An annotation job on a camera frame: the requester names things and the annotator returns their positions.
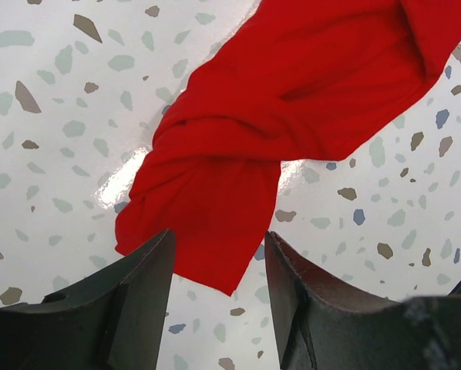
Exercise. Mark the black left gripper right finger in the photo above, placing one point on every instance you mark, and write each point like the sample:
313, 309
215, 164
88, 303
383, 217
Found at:
322, 322

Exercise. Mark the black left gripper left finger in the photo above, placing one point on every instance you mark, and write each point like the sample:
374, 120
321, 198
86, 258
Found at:
112, 319

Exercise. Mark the red t shirt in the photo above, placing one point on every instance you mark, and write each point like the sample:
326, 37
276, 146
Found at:
299, 80

